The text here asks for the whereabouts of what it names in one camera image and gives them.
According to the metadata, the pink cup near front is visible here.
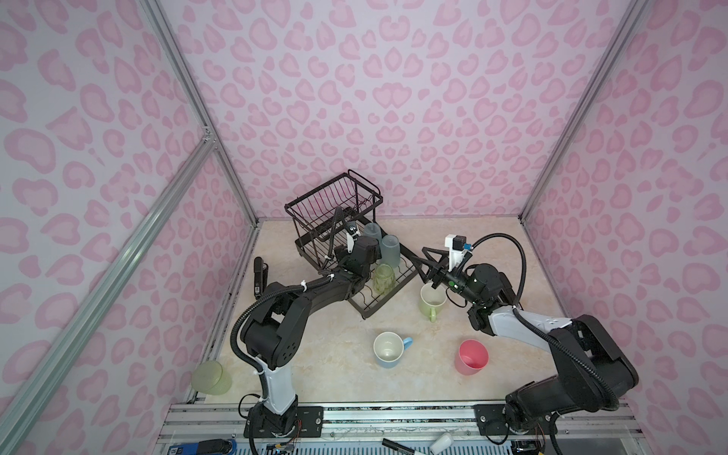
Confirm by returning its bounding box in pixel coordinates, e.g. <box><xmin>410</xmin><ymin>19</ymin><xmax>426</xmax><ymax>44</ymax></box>
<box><xmin>454</xmin><ymin>339</ymin><xmax>489</xmax><ymax>375</ymax></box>

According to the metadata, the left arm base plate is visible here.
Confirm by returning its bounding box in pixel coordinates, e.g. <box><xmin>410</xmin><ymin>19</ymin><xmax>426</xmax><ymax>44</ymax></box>
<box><xmin>244</xmin><ymin>404</ymin><xmax>324</xmax><ymax>438</ymax></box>

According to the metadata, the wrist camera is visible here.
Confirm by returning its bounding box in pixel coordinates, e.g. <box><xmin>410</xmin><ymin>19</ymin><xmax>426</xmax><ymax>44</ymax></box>
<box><xmin>345</xmin><ymin>221</ymin><xmax>360</xmax><ymax>253</ymax></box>
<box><xmin>445</xmin><ymin>234</ymin><xmax>472</xmax><ymax>271</ymax></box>

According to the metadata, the black stapler left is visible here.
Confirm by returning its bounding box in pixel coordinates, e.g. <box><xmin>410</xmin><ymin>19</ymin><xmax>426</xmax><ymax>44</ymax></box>
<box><xmin>253</xmin><ymin>256</ymin><xmax>268</xmax><ymax>300</ymax></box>

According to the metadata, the teal frosted tumbler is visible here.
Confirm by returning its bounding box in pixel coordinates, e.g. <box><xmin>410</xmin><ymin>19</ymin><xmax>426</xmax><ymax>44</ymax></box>
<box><xmin>362</xmin><ymin>223</ymin><xmax>382</xmax><ymax>243</ymax></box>
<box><xmin>380</xmin><ymin>234</ymin><xmax>401</xmax><ymax>270</ymax></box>

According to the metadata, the black marker pen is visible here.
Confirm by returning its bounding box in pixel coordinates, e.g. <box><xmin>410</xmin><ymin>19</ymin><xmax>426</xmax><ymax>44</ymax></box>
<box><xmin>382</xmin><ymin>438</ymin><xmax>417</xmax><ymax>455</ymax></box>

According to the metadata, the light green mug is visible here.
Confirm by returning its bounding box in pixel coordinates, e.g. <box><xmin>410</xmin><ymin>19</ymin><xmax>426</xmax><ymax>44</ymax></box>
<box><xmin>418</xmin><ymin>284</ymin><xmax>447</xmax><ymax>322</ymax></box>

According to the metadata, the blue mug white inside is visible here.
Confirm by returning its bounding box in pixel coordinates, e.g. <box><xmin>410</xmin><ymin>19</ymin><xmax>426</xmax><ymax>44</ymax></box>
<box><xmin>373</xmin><ymin>332</ymin><xmax>413</xmax><ymax>369</ymax></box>

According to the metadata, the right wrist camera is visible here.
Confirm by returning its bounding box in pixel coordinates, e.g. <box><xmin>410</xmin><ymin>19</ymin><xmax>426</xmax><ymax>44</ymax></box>
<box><xmin>445</xmin><ymin>234</ymin><xmax>472</xmax><ymax>271</ymax></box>

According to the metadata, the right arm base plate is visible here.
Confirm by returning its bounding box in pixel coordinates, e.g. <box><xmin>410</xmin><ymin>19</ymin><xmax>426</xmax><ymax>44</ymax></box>
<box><xmin>473</xmin><ymin>404</ymin><xmax>551</xmax><ymax>441</ymax></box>

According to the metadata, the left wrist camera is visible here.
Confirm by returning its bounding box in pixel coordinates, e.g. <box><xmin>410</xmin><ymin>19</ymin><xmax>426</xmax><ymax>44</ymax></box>
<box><xmin>345</xmin><ymin>221</ymin><xmax>360</xmax><ymax>253</ymax></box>

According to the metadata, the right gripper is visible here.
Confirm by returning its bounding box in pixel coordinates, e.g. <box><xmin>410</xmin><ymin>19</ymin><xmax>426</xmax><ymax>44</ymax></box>
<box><xmin>412</xmin><ymin>249</ymin><xmax>483</xmax><ymax>307</ymax></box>

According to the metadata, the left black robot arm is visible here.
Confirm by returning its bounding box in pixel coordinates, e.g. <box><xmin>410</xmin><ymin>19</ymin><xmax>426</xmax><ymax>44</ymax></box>
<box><xmin>229</xmin><ymin>235</ymin><xmax>379</xmax><ymax>436</ymax></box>

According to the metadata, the black wire dish rack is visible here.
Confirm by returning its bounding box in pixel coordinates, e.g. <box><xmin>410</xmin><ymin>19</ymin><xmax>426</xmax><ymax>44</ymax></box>
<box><xmin>284</xmin><ymin>170</ymin><xmax>417</xmax><ymax>320</ymax></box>

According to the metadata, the blue black tool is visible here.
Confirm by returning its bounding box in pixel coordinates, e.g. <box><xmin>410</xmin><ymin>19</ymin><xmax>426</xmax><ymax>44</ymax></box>
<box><xmin>166</xmin><ymin>439</ymin><xmax>237</xmax><ymax>455</ymax></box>

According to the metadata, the green transparent cup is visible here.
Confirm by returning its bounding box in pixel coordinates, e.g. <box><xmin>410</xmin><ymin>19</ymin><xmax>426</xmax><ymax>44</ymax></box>
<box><xmin>373</xmin><ymin>264</ymin><xmax>396</xmax><ymax>295</ymax></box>

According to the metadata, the white small bottle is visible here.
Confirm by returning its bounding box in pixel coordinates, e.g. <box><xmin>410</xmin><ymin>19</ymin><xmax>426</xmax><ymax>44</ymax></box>
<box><xmin>428</xmin><ymin>432</ymin><xmax>454</xmax><ymax>455</ymax></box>

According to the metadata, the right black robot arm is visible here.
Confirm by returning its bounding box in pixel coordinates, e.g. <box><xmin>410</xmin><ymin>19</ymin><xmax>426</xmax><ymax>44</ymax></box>
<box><xmin>413</xmin><ymin>232</ymin><xmax>639</xmax><ymax>433</ymax></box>

